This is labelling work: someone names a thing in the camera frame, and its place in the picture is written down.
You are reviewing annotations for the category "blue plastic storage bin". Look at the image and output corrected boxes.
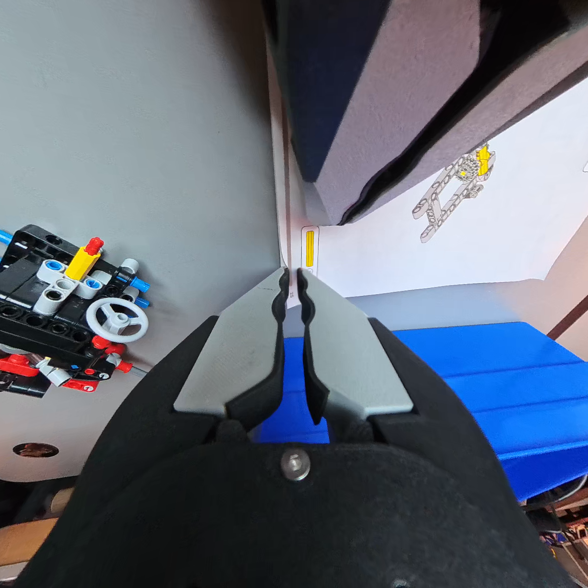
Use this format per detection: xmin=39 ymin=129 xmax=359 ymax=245
xmin=255 ymin=322 xmax=588 ymax=502

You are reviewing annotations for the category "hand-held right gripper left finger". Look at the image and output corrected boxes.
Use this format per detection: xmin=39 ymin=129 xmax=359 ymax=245
xmin=174 ymin=268 xmax=290 ymax=431

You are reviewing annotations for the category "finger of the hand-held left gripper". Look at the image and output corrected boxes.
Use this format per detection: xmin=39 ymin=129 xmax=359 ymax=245
xmin=344 ymin=0 xmax=588 ymax=226
xmin=316 ymin=0 xmax=529 ymax=227

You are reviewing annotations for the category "partly built lego model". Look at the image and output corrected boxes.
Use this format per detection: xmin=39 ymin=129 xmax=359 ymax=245
xmin=0 ymin=224 xmax=151 ymax=398

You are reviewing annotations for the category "lego instruction booklet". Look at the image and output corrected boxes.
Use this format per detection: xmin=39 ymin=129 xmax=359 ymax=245
xmin=266 ymin=41 xmax=588 ymax=299

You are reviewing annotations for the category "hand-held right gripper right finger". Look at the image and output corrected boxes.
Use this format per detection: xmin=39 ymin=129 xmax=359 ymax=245
xmin=297 ymin=269 xmax=414 ymax=426

